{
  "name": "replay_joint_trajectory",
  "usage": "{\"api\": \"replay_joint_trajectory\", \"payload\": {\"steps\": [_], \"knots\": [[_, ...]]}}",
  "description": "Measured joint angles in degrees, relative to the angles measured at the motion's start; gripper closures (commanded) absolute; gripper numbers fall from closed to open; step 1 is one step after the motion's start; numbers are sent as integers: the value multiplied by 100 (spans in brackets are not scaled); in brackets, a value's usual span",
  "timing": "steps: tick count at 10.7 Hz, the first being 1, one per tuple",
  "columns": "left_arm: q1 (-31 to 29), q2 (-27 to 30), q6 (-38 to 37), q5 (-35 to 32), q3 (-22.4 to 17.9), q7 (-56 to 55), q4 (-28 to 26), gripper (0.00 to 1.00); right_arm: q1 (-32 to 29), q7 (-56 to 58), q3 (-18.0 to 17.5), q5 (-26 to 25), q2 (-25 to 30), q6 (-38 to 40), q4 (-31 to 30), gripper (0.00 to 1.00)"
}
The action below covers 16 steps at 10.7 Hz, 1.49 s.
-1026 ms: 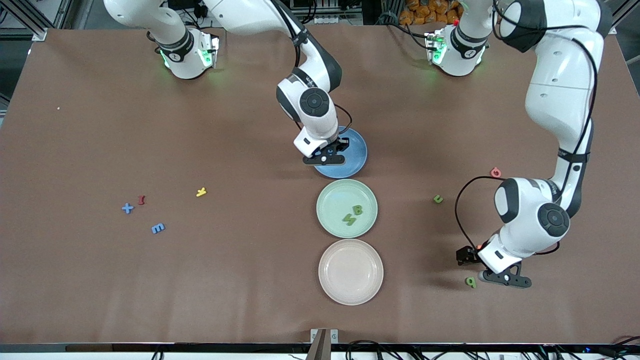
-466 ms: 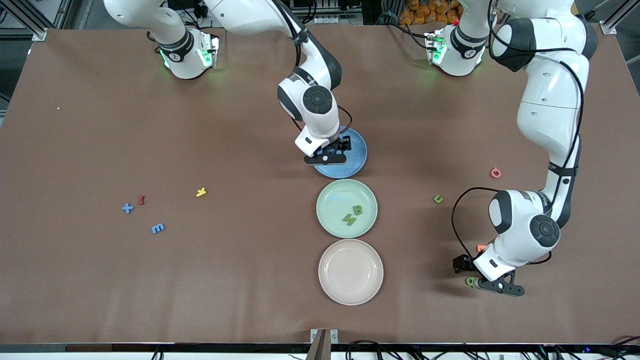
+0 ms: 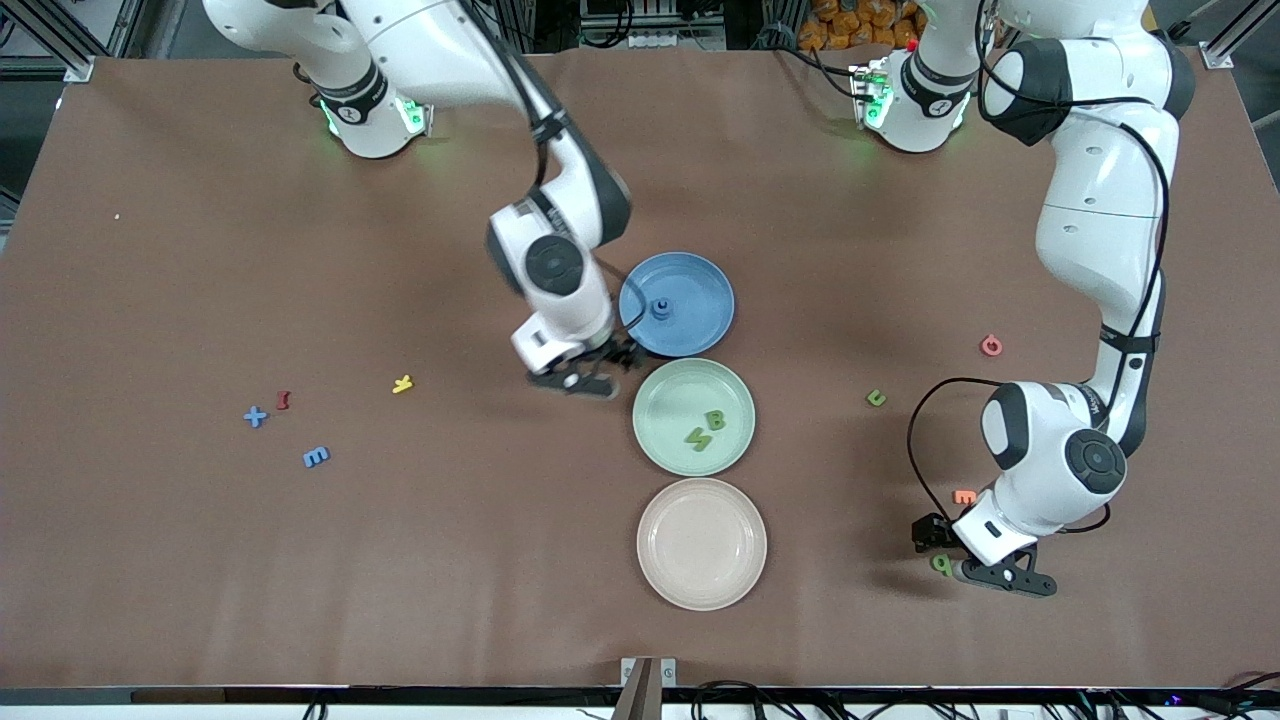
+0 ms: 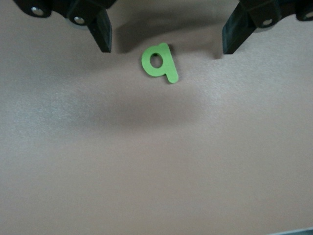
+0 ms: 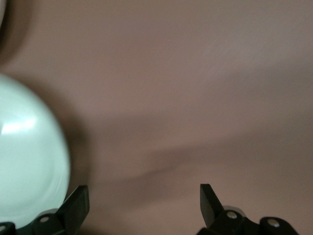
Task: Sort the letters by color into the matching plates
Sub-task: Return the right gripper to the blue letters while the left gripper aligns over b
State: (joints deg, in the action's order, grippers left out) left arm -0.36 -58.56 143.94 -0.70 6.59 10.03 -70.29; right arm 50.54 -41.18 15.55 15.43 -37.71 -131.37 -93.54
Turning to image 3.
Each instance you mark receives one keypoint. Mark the green letter b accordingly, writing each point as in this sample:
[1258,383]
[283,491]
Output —
[941,566]
[715,420]

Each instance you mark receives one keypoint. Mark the green letter N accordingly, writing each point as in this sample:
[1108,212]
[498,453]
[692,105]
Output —
[698,438]

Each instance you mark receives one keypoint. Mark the blue letter m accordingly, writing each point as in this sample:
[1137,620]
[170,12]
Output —
[316,457]

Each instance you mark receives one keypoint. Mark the blue plus sign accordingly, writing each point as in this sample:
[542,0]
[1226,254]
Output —
[255,417]

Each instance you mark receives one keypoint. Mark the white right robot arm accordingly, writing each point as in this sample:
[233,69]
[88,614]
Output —
[450,60]

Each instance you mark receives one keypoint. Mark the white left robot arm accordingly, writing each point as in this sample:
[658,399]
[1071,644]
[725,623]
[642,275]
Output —
[1100,230]

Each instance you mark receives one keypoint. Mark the green round plate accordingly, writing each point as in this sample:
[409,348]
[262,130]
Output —
[670,400]

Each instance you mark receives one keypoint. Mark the blue round plate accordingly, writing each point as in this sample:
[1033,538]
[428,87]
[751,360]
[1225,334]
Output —
[700,290]

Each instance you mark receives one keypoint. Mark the pink letter Q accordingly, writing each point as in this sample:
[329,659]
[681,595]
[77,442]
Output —
[991,346]

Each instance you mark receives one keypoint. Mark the yellow letter Y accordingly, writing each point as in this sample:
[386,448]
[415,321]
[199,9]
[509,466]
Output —
[402,384]

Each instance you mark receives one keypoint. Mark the beige round plate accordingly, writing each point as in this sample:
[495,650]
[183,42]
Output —
[702,544]

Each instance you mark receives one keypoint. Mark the brown table cover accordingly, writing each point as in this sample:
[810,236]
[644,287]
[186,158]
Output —
[300,250]

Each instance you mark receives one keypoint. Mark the background equipment rack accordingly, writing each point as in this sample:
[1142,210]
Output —
[650,20]

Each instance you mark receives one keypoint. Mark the orange packets pile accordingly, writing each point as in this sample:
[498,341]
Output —
[850,25]

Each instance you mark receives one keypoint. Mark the grey metal bracket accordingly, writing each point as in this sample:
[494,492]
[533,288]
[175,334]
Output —
[668,672]

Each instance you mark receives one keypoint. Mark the brown camera pole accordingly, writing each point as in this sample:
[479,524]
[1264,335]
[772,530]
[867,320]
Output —
[638,695]

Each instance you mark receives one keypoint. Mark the aluminium frame post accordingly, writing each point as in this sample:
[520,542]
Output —
[1217,55]
[78,68]

